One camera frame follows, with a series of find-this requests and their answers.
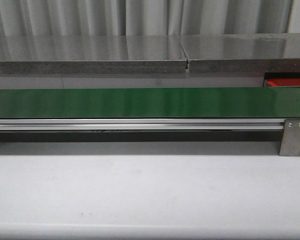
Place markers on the green conveyor belt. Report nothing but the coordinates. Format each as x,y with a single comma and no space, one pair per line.
193,102

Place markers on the aluminium conveyor side rail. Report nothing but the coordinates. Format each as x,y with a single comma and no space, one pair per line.
143,124

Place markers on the right grey stone counter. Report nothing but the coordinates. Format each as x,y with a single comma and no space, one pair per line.
243,53

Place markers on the red plastic bin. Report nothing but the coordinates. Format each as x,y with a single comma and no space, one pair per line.
282,82

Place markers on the left grey stone counter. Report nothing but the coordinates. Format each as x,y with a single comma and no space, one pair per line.
91,55

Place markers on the grey stone counter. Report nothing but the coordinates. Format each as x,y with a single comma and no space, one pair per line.
243,53
91,55

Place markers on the grey pleated curtain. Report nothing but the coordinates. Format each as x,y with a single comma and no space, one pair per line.
142,17

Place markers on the steel conveyor support bracket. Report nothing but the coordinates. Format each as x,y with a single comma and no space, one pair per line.
290,143

